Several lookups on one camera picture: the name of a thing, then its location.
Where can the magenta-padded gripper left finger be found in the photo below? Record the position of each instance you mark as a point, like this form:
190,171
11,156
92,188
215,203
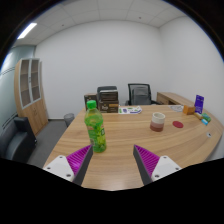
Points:
60,166

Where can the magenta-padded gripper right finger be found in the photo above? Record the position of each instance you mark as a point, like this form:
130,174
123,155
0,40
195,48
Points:
165,166

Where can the green drink bottle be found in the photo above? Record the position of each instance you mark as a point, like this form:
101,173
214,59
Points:
95,130

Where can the flat round red coaster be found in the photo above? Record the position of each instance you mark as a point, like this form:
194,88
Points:
177,124

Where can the white and brown ribbed cup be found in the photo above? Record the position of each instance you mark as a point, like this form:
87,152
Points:
157,122

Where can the grey waste bin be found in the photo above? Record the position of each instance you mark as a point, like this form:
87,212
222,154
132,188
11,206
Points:
69,119

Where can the dark leather sofa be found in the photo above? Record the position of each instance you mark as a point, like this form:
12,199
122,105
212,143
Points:
15,140

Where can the small light blue box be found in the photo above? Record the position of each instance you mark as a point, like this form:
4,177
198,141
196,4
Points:
204,122

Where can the white sheet with round print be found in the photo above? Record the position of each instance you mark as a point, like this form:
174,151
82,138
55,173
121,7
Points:
177,108

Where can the small tan box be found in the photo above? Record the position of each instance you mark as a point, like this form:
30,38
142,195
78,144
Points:
198,116

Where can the wooden shelf cabinet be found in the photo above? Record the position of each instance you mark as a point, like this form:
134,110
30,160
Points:
35,110

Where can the green flat box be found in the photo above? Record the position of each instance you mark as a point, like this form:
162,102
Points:
206,117

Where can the white leaflet with coloured print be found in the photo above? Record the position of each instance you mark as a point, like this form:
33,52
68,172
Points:
130,109

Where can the purple standing card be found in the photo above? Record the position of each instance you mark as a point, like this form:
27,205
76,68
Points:
199,104

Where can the brown printed carton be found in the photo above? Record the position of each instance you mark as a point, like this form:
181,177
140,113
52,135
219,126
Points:
89,98

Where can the black mesh office chair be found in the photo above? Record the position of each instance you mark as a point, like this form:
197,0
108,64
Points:
140,95

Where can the dark brown printed box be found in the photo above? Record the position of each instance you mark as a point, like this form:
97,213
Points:
109,106

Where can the black flat box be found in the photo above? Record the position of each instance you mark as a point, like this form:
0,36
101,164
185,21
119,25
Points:
108,95

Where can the black padded office chair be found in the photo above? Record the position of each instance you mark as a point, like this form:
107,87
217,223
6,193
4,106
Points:
106,88

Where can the long ceiling light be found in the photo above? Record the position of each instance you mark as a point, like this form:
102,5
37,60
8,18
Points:
27,30

